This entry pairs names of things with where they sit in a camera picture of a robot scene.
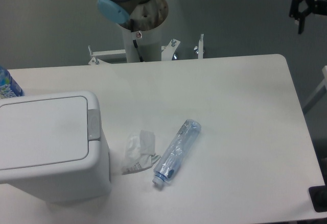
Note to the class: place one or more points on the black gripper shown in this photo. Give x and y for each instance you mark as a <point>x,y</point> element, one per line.
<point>315,6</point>

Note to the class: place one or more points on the silver robot arm blue cap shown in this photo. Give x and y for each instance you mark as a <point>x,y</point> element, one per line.
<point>145,15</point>

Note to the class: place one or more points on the grey trash can push button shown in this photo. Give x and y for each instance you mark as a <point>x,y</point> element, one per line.
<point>93,124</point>

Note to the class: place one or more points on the white plastic trash can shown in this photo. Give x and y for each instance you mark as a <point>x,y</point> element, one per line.
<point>45,150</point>

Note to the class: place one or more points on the empty clear plastic bottle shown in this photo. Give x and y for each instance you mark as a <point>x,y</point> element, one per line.
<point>171,160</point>

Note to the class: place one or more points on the black clamp at table edge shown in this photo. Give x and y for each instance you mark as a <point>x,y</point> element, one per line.
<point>318,198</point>

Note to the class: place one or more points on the crumpled white paper wrapper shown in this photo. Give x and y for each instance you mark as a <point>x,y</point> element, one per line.
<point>140,152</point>

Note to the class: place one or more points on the blue labelled water bottle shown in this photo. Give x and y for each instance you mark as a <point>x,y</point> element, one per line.
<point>9,87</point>

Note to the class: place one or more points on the white frame at right edge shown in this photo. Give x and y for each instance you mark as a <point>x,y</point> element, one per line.
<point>316,95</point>

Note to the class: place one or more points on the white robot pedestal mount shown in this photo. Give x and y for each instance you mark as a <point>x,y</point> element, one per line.
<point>139,46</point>

